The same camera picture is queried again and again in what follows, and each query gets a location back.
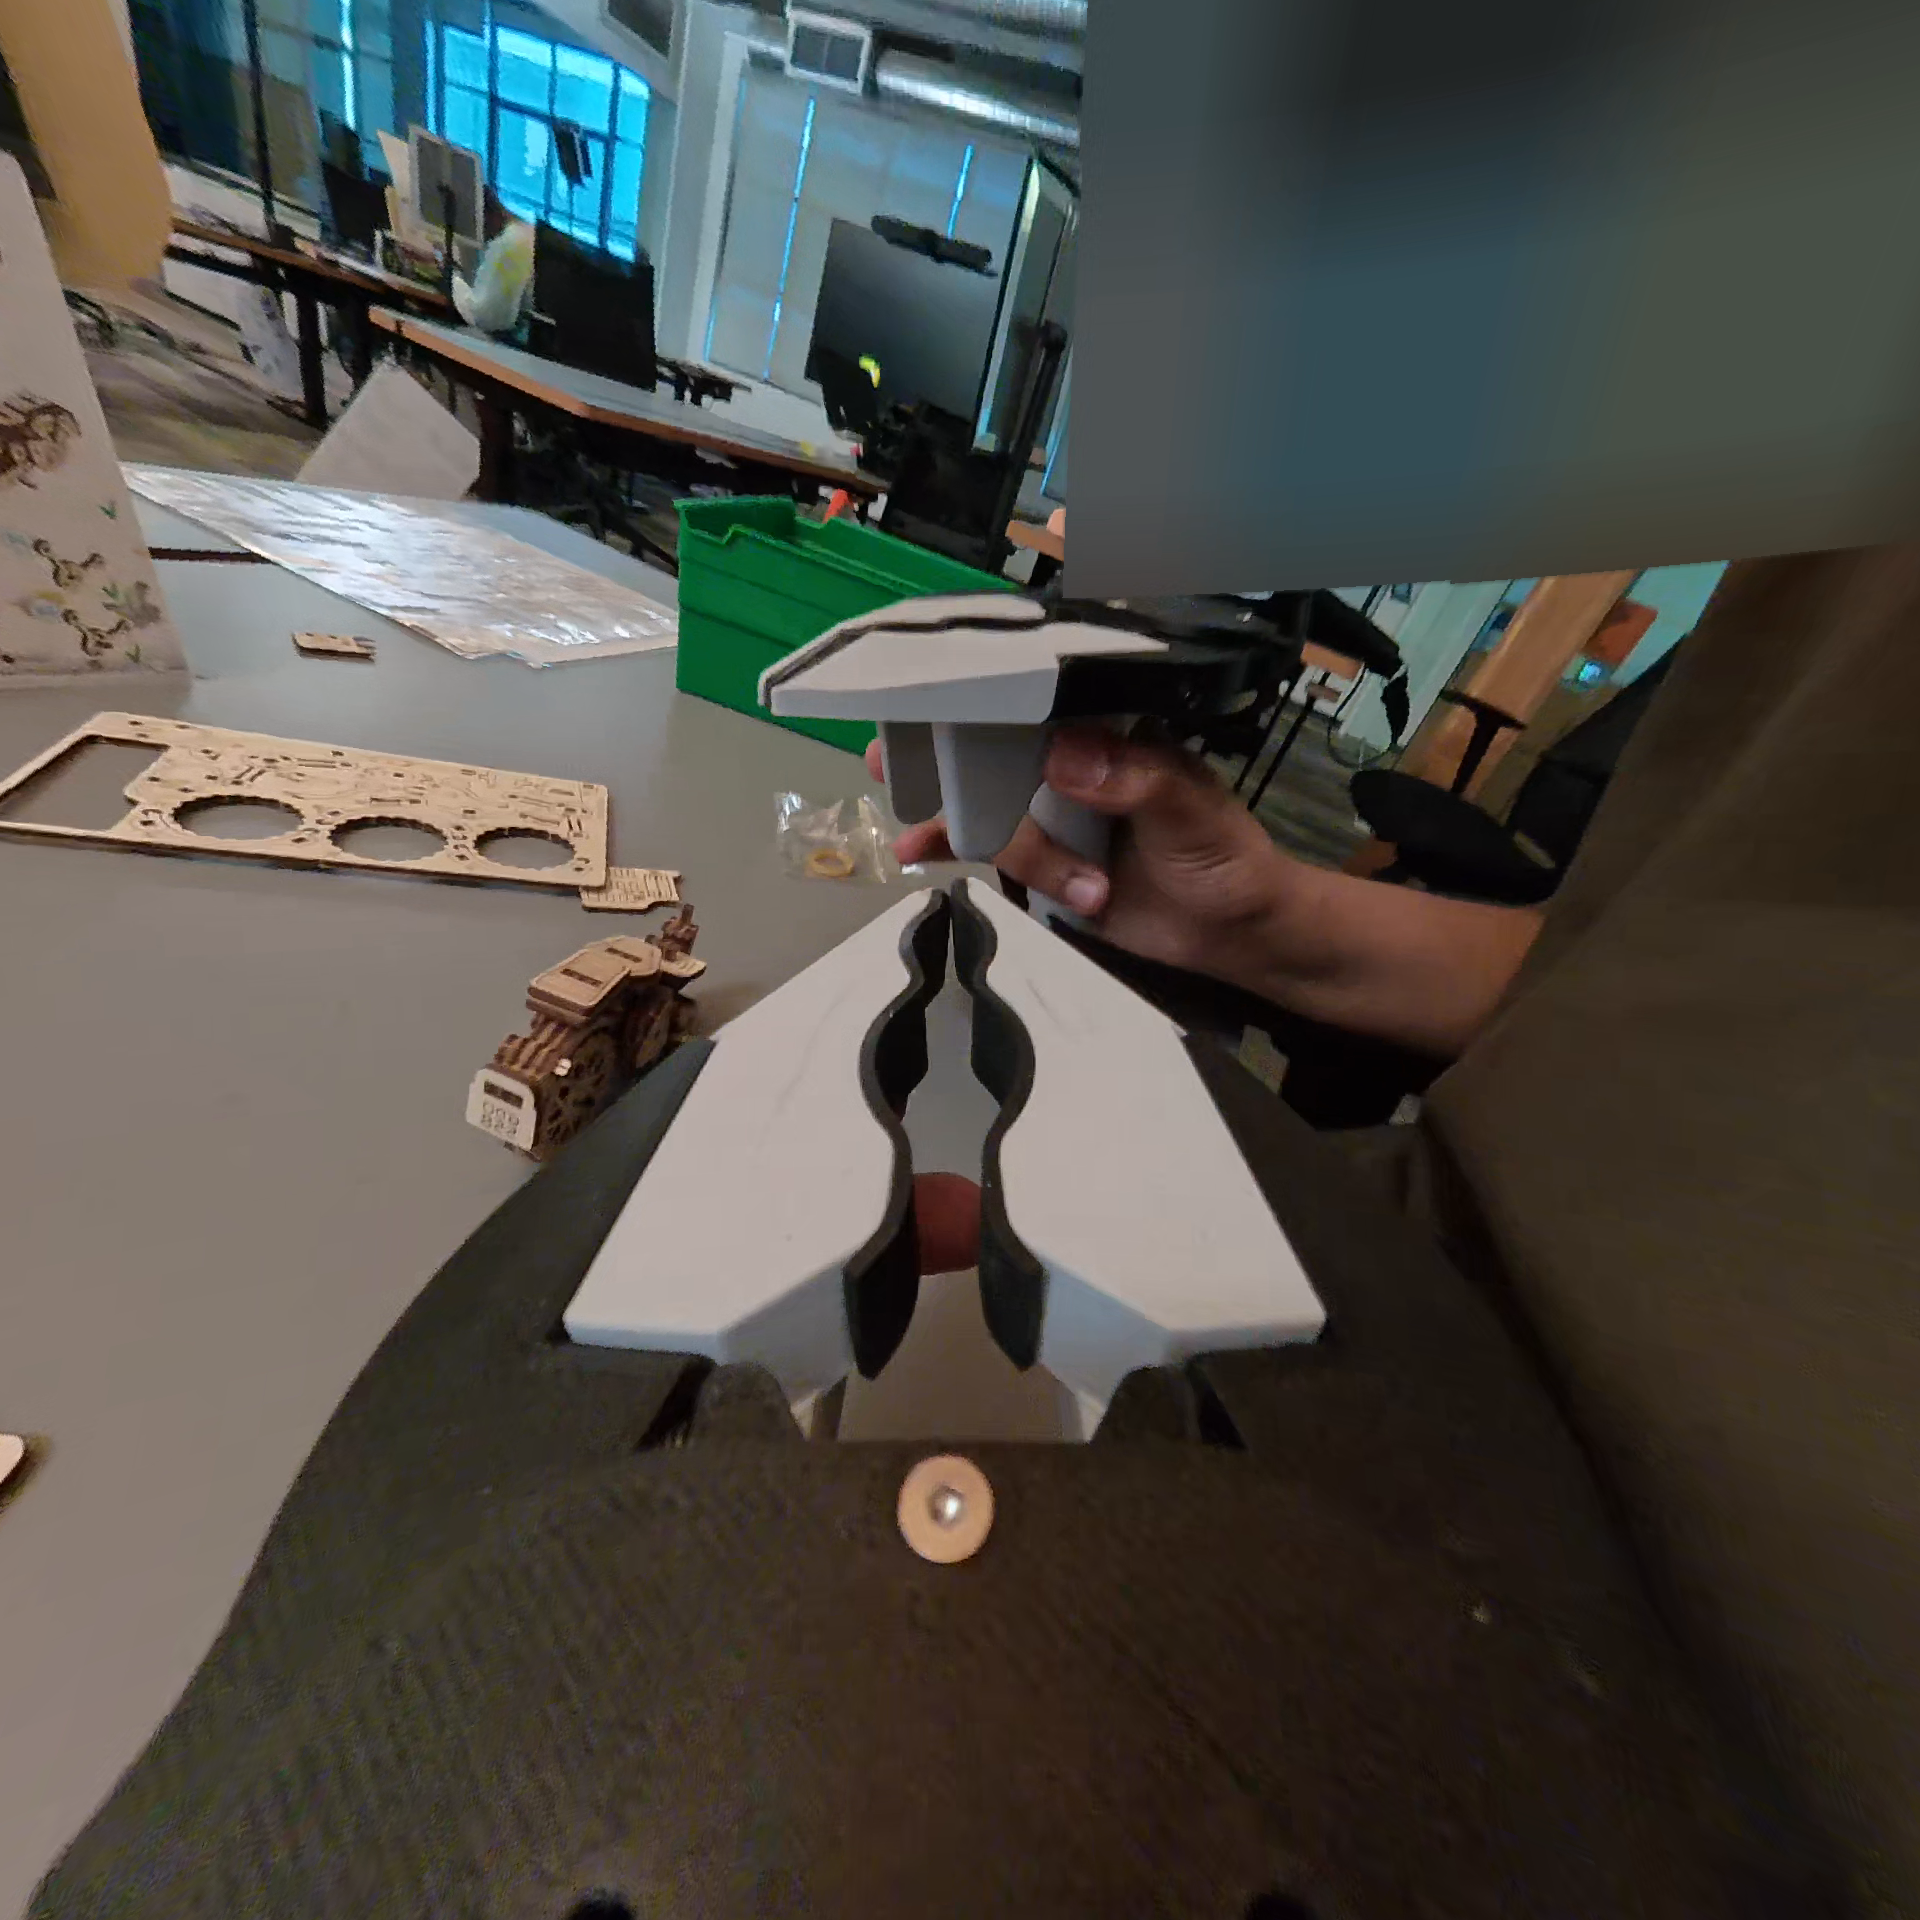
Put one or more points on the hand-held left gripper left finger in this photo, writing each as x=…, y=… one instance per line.
x=750, y=1185

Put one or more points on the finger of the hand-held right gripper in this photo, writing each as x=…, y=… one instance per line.
x=932, y=608
x=932, y=674

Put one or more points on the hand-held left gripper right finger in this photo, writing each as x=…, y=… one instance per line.
x=1156, y=1185

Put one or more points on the wooden model motorcycle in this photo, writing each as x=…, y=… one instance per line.
x=586, y=1035

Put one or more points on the person's right forearm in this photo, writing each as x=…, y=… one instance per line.
x=1412, y=960

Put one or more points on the grey desk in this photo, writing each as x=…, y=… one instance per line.
x=226, y=1126

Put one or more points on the person's right hand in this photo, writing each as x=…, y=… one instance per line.
x=1186, y=870

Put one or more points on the green plastic bin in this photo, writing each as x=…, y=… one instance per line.
x=750, y=630

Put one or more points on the clear bag of rubber bands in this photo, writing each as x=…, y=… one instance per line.
x=820, y=833

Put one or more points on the black monitor screen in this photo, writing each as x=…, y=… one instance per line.
x=902, y=315

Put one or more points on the black office chair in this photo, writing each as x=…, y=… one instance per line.
x=1440, y=825

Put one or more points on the small slotted wooden sheet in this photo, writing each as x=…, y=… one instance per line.
x=630, y=890

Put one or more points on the long background table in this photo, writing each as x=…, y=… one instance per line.
x=600, y=398

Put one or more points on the white plastic bag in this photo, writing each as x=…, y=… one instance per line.
x=494, y=278

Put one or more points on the wooden puzzle sheet round holes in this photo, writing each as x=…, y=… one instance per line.
x=375, y=780

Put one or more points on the person's brown clothing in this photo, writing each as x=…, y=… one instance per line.
x=1725, y=1050

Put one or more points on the tiny wooden puzzle piece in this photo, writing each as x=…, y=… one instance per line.
x=333, y=644

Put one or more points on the printed instruction sheet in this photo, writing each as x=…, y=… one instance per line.
x=60, y=523

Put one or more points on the silver ventilation duct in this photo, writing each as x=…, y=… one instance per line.
x=974, y=90

